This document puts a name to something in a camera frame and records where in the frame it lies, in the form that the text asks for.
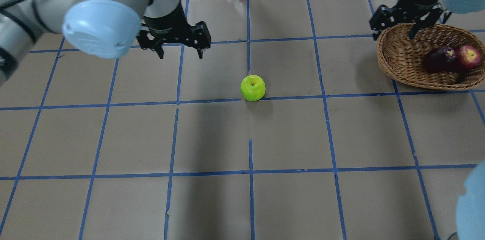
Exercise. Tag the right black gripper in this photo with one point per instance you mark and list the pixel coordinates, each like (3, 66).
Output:
(420, 0)

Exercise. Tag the dark red apple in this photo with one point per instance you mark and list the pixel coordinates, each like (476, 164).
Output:
(441, 59)

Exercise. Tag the red yellow apple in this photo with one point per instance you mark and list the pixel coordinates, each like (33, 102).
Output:
(467, 57)

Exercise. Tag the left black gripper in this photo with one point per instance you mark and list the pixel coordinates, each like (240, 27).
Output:
(168, 24)

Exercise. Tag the brown wicker basket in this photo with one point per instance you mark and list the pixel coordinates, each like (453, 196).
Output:
(400, 58)

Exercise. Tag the green apple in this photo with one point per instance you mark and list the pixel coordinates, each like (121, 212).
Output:
(253, 88)

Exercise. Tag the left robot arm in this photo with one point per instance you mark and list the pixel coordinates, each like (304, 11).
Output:
(104, 28)

